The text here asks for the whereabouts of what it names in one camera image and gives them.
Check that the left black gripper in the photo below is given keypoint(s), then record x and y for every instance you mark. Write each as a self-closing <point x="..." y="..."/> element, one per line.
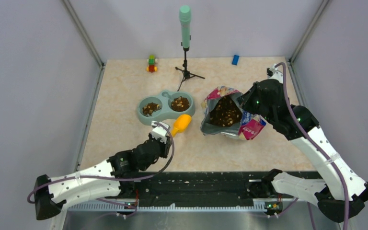
<point x="165" y="146"/>

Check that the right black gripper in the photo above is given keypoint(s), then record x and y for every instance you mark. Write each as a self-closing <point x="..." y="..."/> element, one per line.
<point x="245" y="100"/>

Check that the yellow plastic scoop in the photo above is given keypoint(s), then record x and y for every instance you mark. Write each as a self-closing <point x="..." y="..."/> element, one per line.
<point x="181" y="124"/>

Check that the cat food bag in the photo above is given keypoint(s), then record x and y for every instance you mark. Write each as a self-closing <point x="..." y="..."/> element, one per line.
<point x="223" y="115"/>

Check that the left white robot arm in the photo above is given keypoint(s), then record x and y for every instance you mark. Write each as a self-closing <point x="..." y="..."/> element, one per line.
<point x="112" y="177"/>

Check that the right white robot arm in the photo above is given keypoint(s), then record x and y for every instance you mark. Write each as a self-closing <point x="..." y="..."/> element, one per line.
<point x="340" y="194"/>

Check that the green double pet bowl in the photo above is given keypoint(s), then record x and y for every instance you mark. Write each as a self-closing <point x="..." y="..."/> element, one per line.
<point x="164" y="98"/>

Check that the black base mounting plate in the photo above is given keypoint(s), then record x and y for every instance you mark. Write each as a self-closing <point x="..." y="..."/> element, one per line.
<point x="197" y="189"/>

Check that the blue block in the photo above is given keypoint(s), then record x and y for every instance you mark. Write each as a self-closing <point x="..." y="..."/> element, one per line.
<point x="235" y="60"/>

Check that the black tripod microphone stand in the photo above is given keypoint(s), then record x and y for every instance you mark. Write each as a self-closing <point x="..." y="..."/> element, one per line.
<point x="186" y="73"/>

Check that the colourful toy block figure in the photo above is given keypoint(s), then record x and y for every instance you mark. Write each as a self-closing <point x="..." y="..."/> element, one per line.
<point x="152" y="64"/>

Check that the green microphone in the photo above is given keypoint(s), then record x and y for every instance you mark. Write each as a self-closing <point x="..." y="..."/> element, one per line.
<point x="185" y="19"/>

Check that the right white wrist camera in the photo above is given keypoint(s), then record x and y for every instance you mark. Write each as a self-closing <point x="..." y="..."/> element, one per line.
<point x="274" y="74"/>

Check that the grey cable duct strip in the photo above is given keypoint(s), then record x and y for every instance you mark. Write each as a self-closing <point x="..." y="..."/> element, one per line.
<point x="107" y="207"/>

